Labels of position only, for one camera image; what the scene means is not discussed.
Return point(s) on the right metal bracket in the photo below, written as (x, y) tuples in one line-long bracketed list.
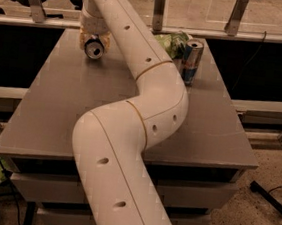
[(234, 21)]

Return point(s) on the grey drawer cabinet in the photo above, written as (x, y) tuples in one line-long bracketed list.
[(70, 84)]

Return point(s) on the blue pepsi can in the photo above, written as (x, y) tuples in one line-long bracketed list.
[(94, 48)]

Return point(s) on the middle metal bracket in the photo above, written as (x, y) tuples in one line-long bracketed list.
[(159, 8)]

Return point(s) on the black stand leg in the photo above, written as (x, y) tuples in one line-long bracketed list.
[(256, 188)]

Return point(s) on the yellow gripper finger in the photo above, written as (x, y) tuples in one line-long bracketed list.
[(106, 41), (82, 37)]

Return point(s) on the green chip bag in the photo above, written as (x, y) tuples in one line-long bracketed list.
[(173, 43)]

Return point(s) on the red bull can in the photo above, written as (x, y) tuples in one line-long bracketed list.
[(191, 59)]

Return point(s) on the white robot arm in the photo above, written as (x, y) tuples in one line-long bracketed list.
[(108, 141)]

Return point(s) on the middle grey drawer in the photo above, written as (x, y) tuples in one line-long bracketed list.
[(84, 217)]

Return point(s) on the aluminium rail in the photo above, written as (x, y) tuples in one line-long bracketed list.
[(197, 33)]

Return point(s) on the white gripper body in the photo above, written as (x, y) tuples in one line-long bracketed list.
[(94, 23)]

